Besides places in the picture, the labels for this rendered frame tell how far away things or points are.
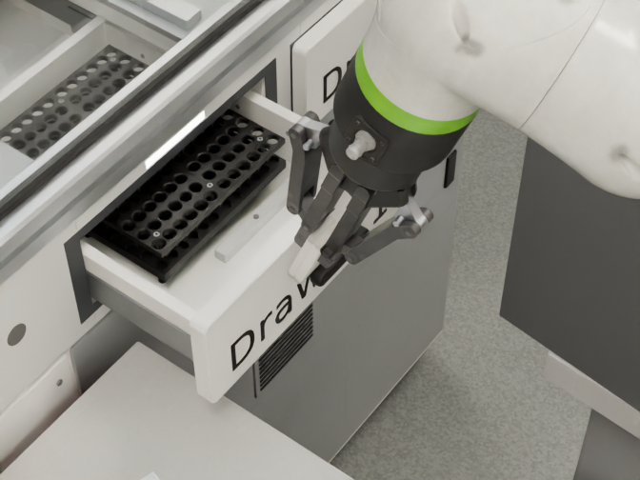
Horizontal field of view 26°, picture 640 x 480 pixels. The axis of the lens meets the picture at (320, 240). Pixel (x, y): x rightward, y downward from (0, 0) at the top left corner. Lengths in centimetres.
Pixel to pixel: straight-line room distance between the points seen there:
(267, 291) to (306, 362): 59
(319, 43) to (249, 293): 31
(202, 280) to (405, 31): 49
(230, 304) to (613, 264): 32
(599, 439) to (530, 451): 73
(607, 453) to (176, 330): 49
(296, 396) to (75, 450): 58
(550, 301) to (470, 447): 90
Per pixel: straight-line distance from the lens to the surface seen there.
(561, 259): 123
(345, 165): 99
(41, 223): 115
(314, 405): 187
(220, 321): 114
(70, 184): 116
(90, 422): 129
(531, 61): 83
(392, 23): 85
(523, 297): 131
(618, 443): 144
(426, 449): 216
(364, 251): 109
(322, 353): 180
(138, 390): 130
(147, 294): 119
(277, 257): 117
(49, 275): 120
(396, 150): 94
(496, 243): 242
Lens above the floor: 182
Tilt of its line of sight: 49 degrees down
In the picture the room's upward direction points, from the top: straight up
